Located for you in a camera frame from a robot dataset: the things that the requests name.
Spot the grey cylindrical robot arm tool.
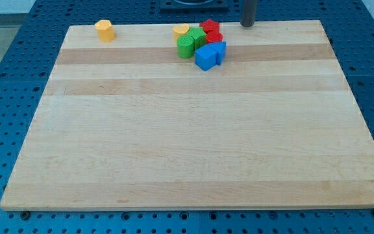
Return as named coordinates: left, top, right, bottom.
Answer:
left=240, top=0, right=258, bottom=27

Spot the green star block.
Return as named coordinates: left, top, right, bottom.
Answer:
left=187, top=27, right=206, bottom=50

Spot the red star block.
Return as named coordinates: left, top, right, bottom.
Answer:
left=199, top=19, right=220, bottom=33

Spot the large wooden board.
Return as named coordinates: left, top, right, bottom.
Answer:
left=0, top=20, right=374, bottom=211

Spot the blue cube block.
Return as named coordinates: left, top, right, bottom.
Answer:
left=195, top=45, right=218, bottom=71

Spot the green cylinder block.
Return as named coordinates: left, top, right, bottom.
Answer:
left=177, top=35, right=194, bottom=59

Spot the blue triangle block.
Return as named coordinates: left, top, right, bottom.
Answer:
left=208, top=41, right=227, bottom=66

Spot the red round block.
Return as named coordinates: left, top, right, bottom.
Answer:
left=206, top=31, right=223, bottom=44

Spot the yellow round block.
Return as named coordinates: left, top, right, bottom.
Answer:
left=172, top=23, right=190, bottom=42

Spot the yellow hexagon block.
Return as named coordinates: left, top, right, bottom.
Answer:
left=95, top=19, right=116, bottom=42

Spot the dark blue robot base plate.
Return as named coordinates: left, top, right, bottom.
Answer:
left=158, top=0, right=229, bottom=13

